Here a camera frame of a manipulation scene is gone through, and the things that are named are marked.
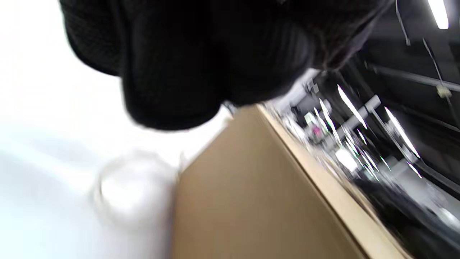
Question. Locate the person's left hand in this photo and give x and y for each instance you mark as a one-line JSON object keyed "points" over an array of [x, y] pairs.
{"points": [[201, 54]]}

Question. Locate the brown cardboard box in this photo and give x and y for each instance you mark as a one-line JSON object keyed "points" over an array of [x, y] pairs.
{"points": [[258, 194]]}

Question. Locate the ceiling light strip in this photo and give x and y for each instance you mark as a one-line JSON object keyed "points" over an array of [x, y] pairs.
{"points": [[439, 12]]}

